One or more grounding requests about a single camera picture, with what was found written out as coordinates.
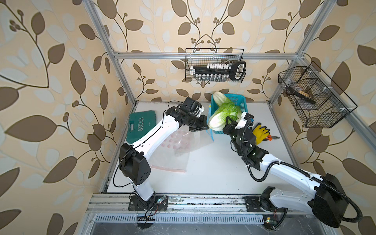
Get teal plastic basket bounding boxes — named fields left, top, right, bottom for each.
left=209, top=94, right=248, bottom=134

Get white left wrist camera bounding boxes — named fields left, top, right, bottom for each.
left=193, top=104, right=205, bottom=118

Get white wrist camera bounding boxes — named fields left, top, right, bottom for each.
left=193, top=104, right=205, bottom=118
left=236, top=112, right=254, bottom=129

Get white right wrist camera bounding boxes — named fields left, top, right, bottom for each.
left=236, top=112, right=254, bottom=129

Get green plastic tool case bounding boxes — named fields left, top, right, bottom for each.
left=126, top=111, right=156, bottom=144

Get clear pink-zip dotted bag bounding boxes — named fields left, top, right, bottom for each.
left=148, top=131, right=193, bottom=173

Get dark tool in right basket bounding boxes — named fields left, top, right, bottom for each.
left=287, top=86, right=316, bottom=104

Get chinese cabbage in basket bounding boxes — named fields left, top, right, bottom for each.
left=211, top=91, right=231, bottom=107

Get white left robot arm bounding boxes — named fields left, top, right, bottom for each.
left=117, top=104, right=209, bottom=202

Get black wire basket right wall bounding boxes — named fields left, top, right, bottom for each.
left=278, top=61, right=358, bottom=128

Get socket set black holder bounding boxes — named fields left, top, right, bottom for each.
left=188, top=61, right=246, bottom=82

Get chinese cabbage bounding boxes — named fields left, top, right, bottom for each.
left=208, top=102, right=242, bottom=132
left=211, top=91, right=231, bottom=107

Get orange handled pliers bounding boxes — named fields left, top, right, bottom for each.
left=264, top=135, right=280, bottom=141

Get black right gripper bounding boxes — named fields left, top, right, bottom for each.
left=223, top=116, right=243, bottom=155

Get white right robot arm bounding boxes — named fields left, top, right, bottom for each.
left=223, top=113, right=363, bottom=228

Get clear blue-zip zipper bag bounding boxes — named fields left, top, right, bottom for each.
left=170, top=126, right=213, bottom=155

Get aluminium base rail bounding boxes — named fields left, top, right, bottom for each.
left=87, top=190, right=312, bottom=215

